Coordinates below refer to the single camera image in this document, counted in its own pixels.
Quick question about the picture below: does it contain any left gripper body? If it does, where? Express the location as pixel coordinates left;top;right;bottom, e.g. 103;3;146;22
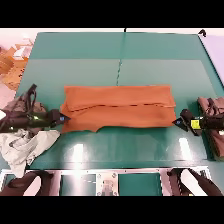
46;109;67;129

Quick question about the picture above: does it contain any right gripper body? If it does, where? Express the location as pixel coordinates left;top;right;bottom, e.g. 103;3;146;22
179;108;202;136

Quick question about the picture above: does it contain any brown shirt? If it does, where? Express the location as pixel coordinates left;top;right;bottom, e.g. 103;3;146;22
59;84;178;134

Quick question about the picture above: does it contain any dark grey garment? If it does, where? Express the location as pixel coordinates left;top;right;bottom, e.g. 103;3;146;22
2;90;48;116

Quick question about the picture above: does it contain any pale grey garment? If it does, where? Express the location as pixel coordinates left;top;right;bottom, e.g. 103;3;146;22
0;128;62;178

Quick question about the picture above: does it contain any silver frame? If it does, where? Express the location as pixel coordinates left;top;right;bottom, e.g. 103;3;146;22
0;167;214;197

